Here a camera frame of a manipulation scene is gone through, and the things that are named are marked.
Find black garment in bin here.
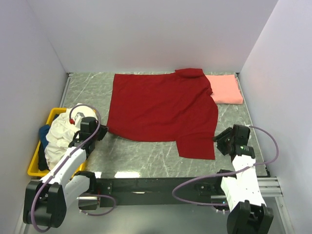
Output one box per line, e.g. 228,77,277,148
38,144,49,171

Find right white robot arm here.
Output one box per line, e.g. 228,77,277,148
213,124,274,234

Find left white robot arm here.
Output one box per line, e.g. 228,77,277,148
23,117,108,233

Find dark blue t shirt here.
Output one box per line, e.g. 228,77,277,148
39,124,50,149

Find cream white t shirt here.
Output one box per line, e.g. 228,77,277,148
44,102,98,170

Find dark red t shirt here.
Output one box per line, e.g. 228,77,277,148
107,68,218,160

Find aluminium frame rail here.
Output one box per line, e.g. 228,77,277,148
208,177,283,199

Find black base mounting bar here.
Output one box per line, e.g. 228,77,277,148
85,177,226,206

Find folded pink t shirt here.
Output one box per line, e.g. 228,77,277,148
206,75,243,105

